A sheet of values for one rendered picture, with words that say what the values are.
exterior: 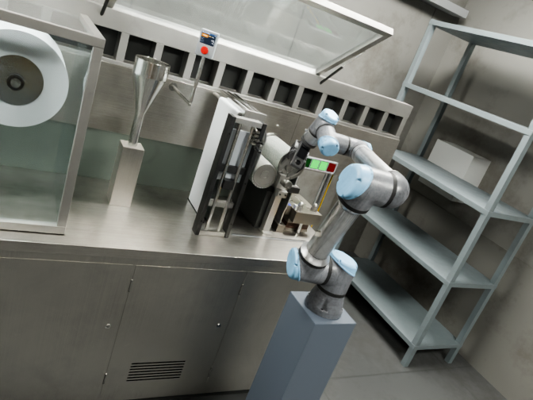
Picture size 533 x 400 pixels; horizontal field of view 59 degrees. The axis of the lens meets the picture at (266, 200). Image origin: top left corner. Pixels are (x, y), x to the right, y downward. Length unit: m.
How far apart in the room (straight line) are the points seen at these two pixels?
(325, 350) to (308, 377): 0.14
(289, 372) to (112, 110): 1.35
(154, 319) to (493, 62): 3.33
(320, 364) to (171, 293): 0.66
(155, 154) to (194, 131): 0.22
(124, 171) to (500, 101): 3.04
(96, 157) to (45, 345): 0.84
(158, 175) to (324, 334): 1.14
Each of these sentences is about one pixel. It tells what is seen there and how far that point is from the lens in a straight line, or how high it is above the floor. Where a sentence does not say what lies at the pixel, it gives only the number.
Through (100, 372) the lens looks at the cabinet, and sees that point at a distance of 2.23.
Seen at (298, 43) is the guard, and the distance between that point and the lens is 2.30.
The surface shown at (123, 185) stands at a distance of 2.09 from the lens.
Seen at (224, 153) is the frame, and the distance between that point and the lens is 1.93.
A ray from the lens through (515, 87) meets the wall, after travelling 4.16.
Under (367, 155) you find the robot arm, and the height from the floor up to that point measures 1.50.
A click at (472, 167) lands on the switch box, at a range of 3.97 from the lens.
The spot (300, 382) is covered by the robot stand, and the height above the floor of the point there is 0.62.
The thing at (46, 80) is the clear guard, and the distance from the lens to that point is 1.64.
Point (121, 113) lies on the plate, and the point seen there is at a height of 1.23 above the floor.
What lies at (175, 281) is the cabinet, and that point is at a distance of 2.00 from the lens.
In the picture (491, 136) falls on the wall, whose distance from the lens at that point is 4.15.
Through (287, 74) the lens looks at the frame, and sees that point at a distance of 2.47.
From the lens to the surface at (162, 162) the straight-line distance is 2.38.
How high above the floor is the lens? 1.80
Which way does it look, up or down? 19 degrees down
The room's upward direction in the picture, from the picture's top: 20 degrees clockwise
